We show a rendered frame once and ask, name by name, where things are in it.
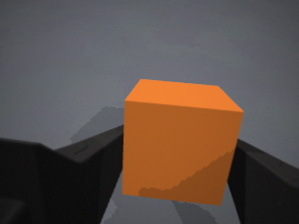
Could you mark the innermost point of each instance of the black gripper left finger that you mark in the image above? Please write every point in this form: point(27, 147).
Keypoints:
point(69, 185)

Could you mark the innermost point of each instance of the orange block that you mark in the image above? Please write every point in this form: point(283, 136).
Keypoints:
point(179, 141)

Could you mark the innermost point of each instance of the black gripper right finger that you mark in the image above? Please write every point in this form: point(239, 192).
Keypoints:
point(265, 189)

